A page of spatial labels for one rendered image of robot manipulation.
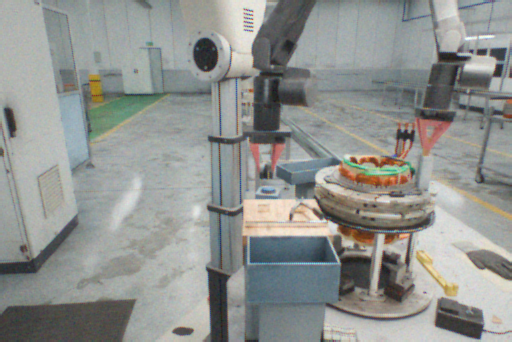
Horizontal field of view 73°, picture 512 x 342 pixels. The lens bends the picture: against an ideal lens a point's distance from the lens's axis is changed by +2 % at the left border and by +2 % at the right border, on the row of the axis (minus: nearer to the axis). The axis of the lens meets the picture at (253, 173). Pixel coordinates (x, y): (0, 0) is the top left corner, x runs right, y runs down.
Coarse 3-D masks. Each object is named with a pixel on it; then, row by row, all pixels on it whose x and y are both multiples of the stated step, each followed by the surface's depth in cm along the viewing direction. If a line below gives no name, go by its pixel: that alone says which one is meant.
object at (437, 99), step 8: (432, 88) 82; (440, 88) 81; (448, 88) 81; (432, 96) 82; (440, 96) 81; (448, 96) 81; (424, 104) 84; (432, 104) 82; (440, 104) 82; (448, 104) 82; (424, 112) 84; (432, 112) 80; (440, 112) 80; (448, 112) 80; (456, 112) 80
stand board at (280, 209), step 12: (252, 204) 87; (264, 204) 88; (276, 204) 87; (288, 204) 87; (312, 204) 87; (252, 216) 80; (264, 216) 81; (276, 216) 81; (288, 216) 81; (300, 216) 81; (312, 216) 81; (252, 228) 75; (264, 228) 75; (276, 228) 75; (288, 228) 75; (300, 228) 75; (312, 228) 75; (324, 228) 75
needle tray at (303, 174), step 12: (276, 168) 122; (288, 168) 124; (300, 168) 127; (312, 168) 129; (324, 168) 118; (288, 180) 115; (300, 180) 115; (312, 180) 117; (300, 192) 124; (312, 192) 121
